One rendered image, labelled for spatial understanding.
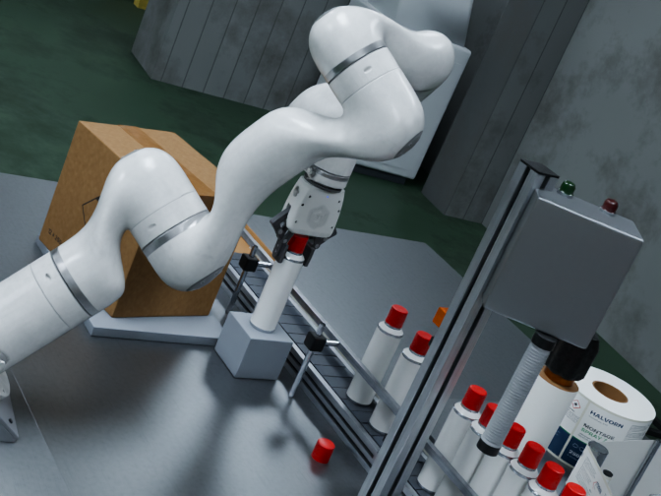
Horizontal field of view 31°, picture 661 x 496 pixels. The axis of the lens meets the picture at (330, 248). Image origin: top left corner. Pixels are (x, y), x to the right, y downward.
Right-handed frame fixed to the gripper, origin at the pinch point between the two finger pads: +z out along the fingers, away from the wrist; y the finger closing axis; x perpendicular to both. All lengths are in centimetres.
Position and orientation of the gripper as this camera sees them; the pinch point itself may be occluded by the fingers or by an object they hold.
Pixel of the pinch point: (292, 253)
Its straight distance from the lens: 222.3
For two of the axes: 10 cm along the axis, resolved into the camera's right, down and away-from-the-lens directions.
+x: -4.7, -4.9, 7.3
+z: -3.8, 8.6, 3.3
